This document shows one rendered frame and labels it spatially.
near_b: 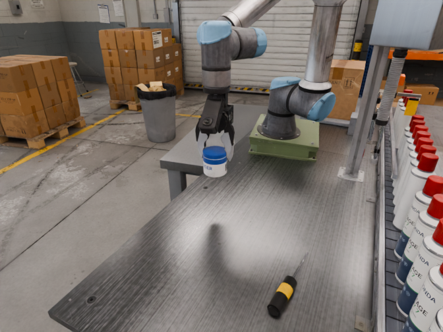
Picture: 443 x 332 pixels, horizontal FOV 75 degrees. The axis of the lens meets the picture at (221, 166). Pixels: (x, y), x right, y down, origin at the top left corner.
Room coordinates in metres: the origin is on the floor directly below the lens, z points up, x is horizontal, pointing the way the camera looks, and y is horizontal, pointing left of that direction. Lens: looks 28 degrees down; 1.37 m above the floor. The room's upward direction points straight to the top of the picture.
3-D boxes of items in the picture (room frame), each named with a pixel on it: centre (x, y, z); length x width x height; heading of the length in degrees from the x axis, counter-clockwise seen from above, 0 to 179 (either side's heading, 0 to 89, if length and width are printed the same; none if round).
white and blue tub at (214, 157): (0.75, 0.02, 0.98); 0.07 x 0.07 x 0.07
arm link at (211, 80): (0.77, 0.02, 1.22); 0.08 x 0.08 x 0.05
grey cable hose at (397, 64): (0.82, -0.47, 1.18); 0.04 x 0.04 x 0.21
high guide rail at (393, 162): (1.19, -0.73, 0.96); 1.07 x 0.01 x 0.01; 154
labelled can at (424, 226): (0.41, -0.39, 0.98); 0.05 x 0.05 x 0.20
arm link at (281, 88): (1.18, -0.26, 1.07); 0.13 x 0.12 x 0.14; 40
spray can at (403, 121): (1.08, -0.72, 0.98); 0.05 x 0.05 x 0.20
